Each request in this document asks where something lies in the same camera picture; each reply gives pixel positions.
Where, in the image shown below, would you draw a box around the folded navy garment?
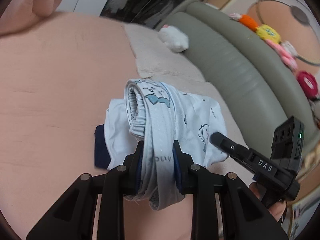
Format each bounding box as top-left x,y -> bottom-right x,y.
94,125 -> 111,170

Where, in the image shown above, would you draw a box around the pink round bed sheet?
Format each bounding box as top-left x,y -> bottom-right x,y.
1,12 -> 140,239

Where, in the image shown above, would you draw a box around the red round plush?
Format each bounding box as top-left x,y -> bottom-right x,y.
296,71 -> 318,99

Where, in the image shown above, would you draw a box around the pink plush toy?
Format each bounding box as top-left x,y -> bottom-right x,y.
264,39 -> 298,72

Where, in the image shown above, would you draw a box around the orange carrot plush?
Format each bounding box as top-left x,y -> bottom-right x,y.
229,13 -> 259,32

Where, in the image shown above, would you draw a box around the dark open wardrobe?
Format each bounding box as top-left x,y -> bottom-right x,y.
100,0 -> 185,29

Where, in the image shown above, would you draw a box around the folded white clothes stack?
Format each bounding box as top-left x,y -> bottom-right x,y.
104,90 -> 228,170

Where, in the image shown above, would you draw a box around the rolled pink quilt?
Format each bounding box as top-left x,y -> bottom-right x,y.
1,0 -> 62,36

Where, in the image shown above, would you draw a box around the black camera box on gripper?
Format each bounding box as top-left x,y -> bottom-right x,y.
271,116 -> 304,176

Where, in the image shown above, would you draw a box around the white plush toy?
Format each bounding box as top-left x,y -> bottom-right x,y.
157,25 -> 189,53

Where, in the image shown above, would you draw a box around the yellow sponge plush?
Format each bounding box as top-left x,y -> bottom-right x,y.
256,24 -> 281,43

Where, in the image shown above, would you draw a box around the light blue cartoon pajama pants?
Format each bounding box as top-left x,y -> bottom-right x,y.
124,79 -> 184,211

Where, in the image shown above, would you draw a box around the person right hand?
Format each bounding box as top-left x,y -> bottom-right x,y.
249,183 -> 287,222

